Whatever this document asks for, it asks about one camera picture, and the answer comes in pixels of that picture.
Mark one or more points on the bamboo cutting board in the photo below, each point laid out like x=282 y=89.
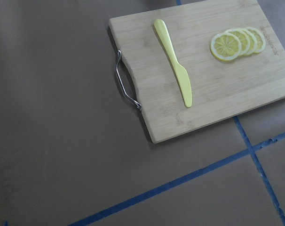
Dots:
x=220 y=90

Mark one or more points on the yellow plastic knife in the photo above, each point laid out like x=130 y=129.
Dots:
x=180 y=72

